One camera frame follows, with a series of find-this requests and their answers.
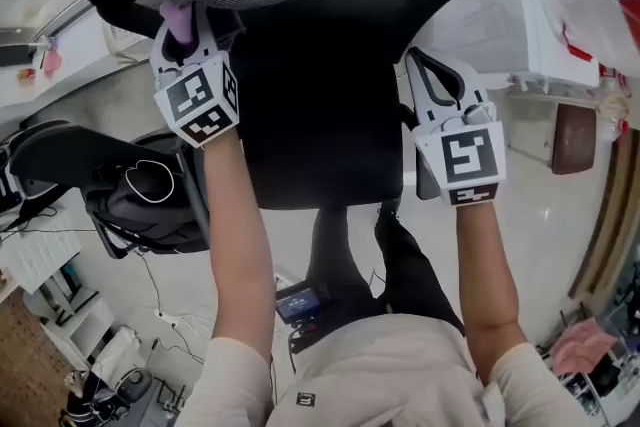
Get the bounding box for white box appliance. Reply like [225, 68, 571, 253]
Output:
[497, 0, 601, 89]

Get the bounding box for white drawer cabinet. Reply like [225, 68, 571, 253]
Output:
[0, 213, 82, 295]

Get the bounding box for person's black trousers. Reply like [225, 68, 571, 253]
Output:
[303, 197, 467, 337]

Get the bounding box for person's left forearm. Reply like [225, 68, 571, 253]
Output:
[201, 129, 277, 369]

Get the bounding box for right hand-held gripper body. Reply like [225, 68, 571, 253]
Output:
[412, 87, 508, 208]

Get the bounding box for person's right forearm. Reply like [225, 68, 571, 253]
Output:
[452, 198, 525, 387]

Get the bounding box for purple cleaning cloth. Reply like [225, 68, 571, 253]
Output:
[159, 0, 246, 60]

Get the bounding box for red container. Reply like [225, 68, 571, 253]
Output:
[618, 0, 640, 47]

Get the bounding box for brown stool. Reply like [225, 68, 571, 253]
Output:
[551, 101, 599, 177]

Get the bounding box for black mesh office chair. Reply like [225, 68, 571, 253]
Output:
[69, 0, 494, 211]

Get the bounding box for black chair with dark bag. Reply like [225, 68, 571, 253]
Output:
[8, 118, 212, 261]

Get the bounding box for person's beige sweater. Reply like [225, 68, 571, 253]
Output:
[173, 312, 594, 427]

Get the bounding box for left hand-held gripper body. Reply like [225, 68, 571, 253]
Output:
[149, 45, 240, 149]

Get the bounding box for small black screen device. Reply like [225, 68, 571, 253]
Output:
[274, 279, 332, 327]

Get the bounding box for white power strip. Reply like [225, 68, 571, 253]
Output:
[153, 308, 182, 329]

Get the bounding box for pink cloth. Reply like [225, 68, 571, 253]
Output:
[551, 318, 620, 379]

